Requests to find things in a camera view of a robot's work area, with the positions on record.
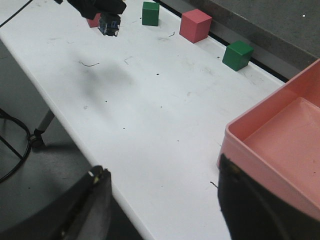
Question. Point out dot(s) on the green cube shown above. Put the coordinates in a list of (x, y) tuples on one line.
[(237, 55)]

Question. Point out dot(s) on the small pink cube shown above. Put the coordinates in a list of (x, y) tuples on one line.
[(94, 23)]

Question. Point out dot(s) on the metal table leg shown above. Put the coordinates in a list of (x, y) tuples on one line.
[(35, 138)]

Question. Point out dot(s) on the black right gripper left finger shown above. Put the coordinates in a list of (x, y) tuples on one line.
[(83, 212)]

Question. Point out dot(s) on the pink plastic bin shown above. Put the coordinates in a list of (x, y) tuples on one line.
[(277, 142)]

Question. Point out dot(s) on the yellow push button switch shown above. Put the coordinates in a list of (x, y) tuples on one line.
[(109, 24)]

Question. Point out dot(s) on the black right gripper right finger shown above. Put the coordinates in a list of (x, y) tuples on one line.
[(251, 212)]

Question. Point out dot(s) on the green block at left edge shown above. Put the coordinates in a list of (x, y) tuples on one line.
[(150, 13)]

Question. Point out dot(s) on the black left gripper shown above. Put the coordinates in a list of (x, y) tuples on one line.
[(89, 8)]

